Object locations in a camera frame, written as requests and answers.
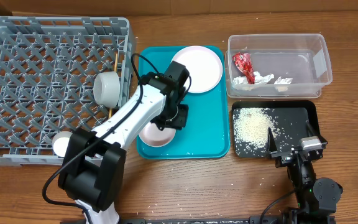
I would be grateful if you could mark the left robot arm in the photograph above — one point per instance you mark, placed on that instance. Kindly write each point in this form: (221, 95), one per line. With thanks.
(91, 174)

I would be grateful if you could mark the white paper cup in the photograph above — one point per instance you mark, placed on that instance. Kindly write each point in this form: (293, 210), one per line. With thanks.
(60, 143)

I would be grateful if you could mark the teal serving tray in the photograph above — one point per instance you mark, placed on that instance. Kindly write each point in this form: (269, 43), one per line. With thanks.
(206, 134)

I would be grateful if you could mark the wooden chopstick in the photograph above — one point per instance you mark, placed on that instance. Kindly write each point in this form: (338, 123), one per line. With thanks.
(115, 62)

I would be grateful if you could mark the red snack wrapper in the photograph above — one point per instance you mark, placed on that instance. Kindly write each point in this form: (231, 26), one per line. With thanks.
(244, 64)

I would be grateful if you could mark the grey bowl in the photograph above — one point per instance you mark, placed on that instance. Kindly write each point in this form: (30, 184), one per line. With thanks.
(106, 89)

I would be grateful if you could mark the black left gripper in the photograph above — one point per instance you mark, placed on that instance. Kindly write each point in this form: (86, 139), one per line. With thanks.
(173, 121)

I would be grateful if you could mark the small pink-rimmed white plate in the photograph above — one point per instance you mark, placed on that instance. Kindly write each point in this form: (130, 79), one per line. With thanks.
(152, 136)

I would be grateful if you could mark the clear plastic waste bin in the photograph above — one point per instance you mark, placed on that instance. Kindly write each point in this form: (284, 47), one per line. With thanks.
(302, 57)

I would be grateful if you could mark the large white plate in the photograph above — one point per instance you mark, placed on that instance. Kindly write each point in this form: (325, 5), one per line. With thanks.
(204, 66)

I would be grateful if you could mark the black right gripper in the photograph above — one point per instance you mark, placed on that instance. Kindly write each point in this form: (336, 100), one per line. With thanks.
(283, 160)

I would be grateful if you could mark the white rice grains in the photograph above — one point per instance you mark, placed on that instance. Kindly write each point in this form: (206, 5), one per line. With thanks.
(251, 125)

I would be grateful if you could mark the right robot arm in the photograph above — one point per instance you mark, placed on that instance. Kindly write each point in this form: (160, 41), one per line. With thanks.
(317, 198)

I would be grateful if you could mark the white tissue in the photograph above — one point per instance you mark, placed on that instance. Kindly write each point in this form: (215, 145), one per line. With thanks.
(241, 83)

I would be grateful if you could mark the black waste tray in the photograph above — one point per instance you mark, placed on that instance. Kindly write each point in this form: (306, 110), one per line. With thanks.
(298, 113)

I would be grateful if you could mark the grey dishwasher rack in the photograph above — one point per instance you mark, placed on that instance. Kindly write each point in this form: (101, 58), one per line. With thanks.
(47, 71)

